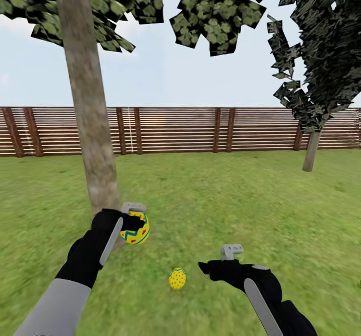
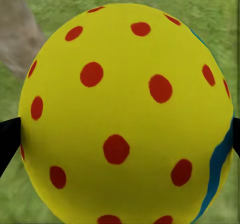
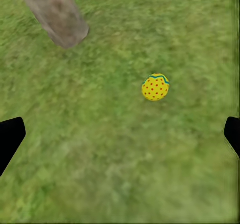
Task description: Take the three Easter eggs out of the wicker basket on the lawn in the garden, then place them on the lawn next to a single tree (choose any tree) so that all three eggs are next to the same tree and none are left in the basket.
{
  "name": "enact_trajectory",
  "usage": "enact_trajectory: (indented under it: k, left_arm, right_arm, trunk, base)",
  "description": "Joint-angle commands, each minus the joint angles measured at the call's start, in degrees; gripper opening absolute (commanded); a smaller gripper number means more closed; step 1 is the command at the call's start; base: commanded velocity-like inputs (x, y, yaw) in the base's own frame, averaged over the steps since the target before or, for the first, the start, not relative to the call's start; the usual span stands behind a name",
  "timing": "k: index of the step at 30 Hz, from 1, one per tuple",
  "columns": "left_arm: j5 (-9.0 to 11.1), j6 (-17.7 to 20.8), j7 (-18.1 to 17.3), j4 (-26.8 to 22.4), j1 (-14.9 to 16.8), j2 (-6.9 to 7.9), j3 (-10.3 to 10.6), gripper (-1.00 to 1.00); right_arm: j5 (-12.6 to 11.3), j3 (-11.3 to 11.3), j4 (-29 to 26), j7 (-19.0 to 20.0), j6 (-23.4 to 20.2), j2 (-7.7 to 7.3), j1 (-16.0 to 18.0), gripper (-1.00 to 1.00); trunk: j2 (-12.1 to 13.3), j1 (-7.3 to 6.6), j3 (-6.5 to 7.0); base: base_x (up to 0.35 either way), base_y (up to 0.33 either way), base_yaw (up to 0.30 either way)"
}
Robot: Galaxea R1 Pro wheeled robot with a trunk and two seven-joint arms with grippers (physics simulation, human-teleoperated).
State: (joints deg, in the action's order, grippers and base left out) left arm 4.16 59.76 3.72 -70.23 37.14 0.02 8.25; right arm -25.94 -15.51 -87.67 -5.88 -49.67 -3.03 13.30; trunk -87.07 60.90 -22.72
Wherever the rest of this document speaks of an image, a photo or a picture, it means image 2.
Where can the tree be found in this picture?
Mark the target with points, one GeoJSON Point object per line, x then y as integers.
{"type": "Point", "coordinates": [21, 37]}

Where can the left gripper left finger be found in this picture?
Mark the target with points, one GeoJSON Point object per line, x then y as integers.
{"type": "Point", "coordinates": [10, 140]}

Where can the easter egg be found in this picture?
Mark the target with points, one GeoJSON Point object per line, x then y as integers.
{"type": "Point", "coordinates": [126, 118]}

